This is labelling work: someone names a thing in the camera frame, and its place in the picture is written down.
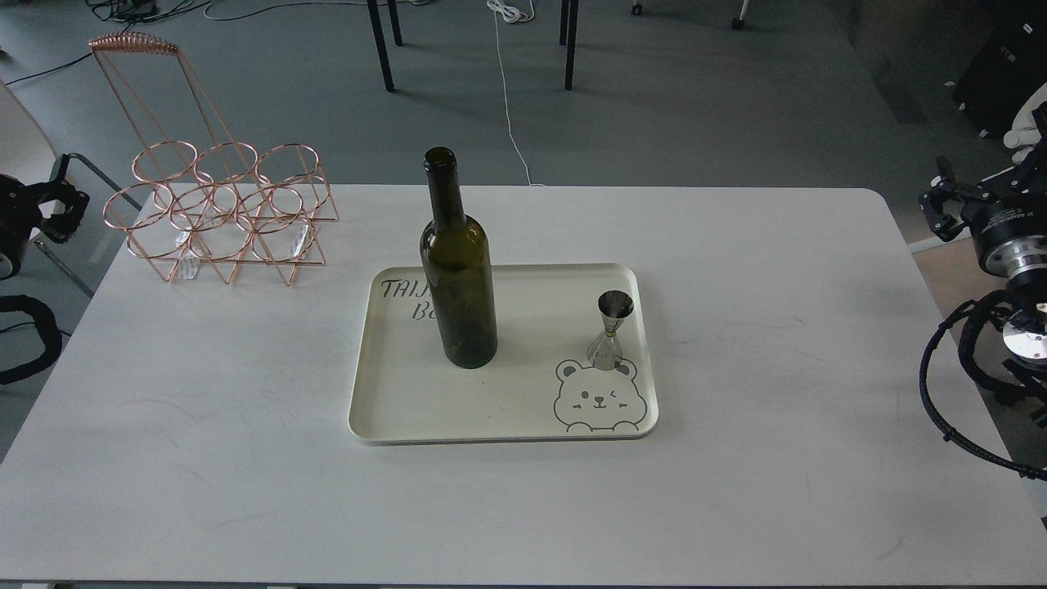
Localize silver metal jigger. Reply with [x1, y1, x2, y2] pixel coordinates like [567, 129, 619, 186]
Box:
[586, 290, 633, 371]

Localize black floor cables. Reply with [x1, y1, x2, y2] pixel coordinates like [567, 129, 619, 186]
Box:
[0, 0, 369, 87]

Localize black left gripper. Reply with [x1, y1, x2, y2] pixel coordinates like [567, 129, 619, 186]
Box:
[31, 180, 90, 245]

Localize black corrugated cable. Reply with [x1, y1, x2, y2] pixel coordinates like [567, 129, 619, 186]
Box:
[919, 290, 1047, 482]
[0, 295, 64, 386]

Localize black table legs right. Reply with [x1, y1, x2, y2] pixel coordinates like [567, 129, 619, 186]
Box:
[559, 0, 580, 91]

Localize cream bear print tray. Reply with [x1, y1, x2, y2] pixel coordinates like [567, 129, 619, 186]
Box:
[348, 263, 659, 445]

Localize copper wire bottle rack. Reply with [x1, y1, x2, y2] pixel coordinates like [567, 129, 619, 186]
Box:
[89, 31, 340, 285]

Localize black corrugated cable right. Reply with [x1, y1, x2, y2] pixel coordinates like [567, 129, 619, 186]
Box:
[919, 290, 1047, 482]

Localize dark green wine bottle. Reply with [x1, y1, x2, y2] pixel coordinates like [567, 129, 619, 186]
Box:
[419, 146, 498, 369]

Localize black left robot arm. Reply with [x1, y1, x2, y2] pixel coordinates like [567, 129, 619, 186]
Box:
[1, 174, 90, 280]

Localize white floor cable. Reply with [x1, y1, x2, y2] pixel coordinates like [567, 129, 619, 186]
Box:
[487, 0, 547, 187]

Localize black table legs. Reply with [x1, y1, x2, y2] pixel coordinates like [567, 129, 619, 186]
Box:
[559, 0, 580, 91]
[364, 0, 403, 93]

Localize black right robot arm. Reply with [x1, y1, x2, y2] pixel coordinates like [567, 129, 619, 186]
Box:
[919, 154, 1045, 405]

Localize black box right background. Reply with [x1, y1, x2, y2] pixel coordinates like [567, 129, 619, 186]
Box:
[953, 10, 1046, 137]

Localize black table legs left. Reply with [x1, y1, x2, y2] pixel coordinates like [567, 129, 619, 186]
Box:
[364, 0, 403, 93]

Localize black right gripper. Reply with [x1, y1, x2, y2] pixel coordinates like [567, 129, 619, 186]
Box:
[919, 156, 1033, 242]

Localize black corrugated cable left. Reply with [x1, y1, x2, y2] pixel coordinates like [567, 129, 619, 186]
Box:
[0, 295, 64, 386]

